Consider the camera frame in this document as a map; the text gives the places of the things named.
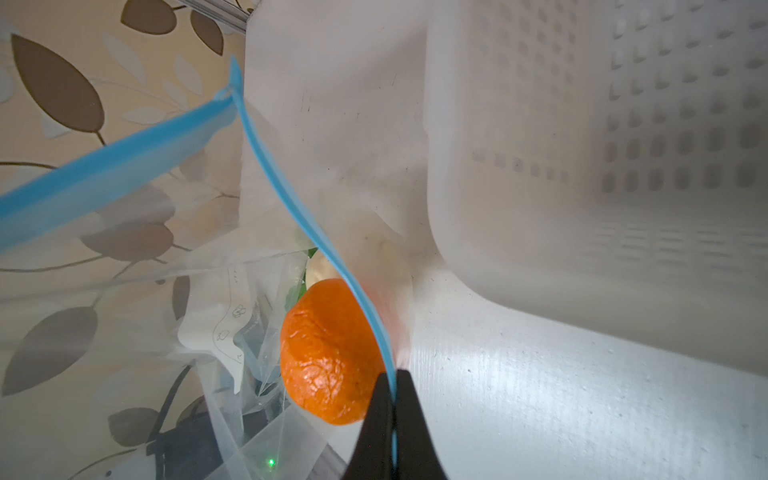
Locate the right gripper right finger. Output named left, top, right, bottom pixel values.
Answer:
left=394, top=369, right=448, bottom=480

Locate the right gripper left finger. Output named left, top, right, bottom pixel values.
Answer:
left=342, top=373, right=394, bottom=480

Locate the orange toy tangerine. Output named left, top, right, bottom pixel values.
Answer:
left=280, top=278, right=385, bottom=426

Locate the beige toy potato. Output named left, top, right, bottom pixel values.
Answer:
left=305, top=250, right=340, bottom=289

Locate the clear zip bag blue zipper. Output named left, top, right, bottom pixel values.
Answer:
left=1, top=65, right=411, bottom=479

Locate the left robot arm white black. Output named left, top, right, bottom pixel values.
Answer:
left=146, top=412, right=223, bottom=480

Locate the white perforated plastic basket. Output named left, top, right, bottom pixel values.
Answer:
left=424, top=0, right=767, bottom=375

